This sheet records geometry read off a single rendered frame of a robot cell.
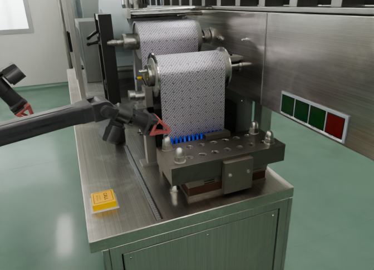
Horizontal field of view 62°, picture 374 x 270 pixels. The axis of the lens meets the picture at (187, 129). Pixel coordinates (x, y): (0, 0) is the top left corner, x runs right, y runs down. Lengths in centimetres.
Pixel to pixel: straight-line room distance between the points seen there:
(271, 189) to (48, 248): 168
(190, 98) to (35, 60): 568
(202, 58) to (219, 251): 64
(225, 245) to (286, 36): 68
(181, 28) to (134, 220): 75
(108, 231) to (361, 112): 70
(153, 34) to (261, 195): 71
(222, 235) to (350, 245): 142
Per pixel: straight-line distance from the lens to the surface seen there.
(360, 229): 252
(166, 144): 100
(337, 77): 83
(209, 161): 94
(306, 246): 226
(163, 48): 125
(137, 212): 97
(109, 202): 99
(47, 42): 655
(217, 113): 113
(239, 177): 100
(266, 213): 109
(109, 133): 100
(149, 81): 104
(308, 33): 90
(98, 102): 94
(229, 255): 112
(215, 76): 108
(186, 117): 108
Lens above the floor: 148
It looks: 23 degrees down
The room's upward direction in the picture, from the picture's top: 2 degrees counter-clockwise
